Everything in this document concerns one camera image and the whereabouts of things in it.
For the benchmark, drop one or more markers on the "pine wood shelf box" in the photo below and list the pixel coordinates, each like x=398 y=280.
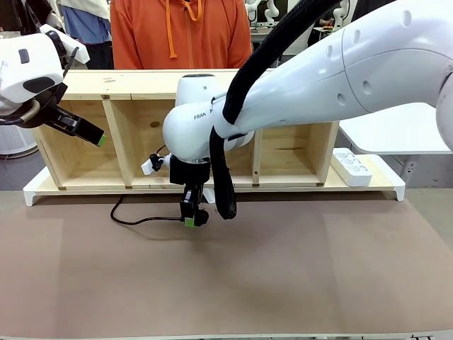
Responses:
x=141 y=83

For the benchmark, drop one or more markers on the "person in dark clothes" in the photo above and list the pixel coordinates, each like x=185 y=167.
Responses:
x=28 y=14

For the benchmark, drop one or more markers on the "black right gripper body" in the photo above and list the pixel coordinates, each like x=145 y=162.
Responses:
x=189 y=171

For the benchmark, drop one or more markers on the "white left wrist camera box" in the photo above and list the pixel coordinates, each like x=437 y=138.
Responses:
x=72 y=49

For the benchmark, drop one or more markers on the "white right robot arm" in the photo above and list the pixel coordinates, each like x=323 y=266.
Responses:
x=318 y=81

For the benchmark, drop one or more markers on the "white table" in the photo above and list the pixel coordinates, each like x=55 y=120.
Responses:
x=389 y=138

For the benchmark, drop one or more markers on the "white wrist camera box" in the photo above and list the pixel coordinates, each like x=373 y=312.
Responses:
x=72 y=49
x=147 y=168

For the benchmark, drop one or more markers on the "person in orange hoodie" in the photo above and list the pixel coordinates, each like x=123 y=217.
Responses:
x=148 y=35

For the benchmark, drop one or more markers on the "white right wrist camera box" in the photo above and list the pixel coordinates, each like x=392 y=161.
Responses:
x=147 y=168

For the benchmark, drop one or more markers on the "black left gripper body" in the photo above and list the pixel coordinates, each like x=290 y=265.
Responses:
x=44 y=113

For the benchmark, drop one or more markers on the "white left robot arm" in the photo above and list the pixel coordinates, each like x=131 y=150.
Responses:
x=21 y=78

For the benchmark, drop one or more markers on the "person in blue shirt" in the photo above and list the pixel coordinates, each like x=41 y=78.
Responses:
x=88 y=21

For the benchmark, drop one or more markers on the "white ribbed cylinder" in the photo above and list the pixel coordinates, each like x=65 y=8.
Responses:
x=14 y=138

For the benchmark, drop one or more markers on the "white power strip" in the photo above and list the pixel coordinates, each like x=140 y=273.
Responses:
x=352 y=170

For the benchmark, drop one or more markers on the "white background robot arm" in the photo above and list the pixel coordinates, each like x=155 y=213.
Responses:
x=251 y=8
x=272 y=7
x=340 y=12

